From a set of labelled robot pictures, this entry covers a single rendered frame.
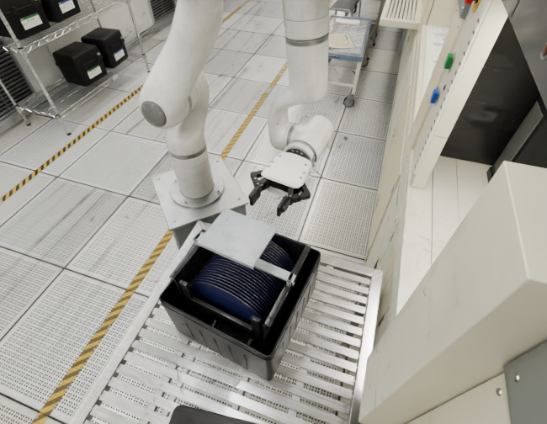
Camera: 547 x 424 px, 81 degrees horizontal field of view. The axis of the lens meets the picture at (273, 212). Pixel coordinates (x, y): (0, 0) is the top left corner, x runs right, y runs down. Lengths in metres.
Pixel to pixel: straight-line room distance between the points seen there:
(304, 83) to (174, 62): 0.31
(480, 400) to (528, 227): 0.19
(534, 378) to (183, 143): 0.90
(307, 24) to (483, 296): 0.56
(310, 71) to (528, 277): 0.59
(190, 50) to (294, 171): 0.36
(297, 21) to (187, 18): 0.24
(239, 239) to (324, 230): 1.44
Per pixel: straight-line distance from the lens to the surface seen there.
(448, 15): 2.47
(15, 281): 2.29
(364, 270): 0.99
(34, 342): 2.03
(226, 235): 0.62
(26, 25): 3.10
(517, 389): 0.34
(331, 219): 2.09
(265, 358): 0.68
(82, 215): 2.41
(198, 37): 0.81
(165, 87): 0.87
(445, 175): 1.19
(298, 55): 0.73
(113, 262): 2.08
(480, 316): 0.30
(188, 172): 1.06
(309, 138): 0.82
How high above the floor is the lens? 1.58
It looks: 49 degrees down
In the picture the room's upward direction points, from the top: straight up
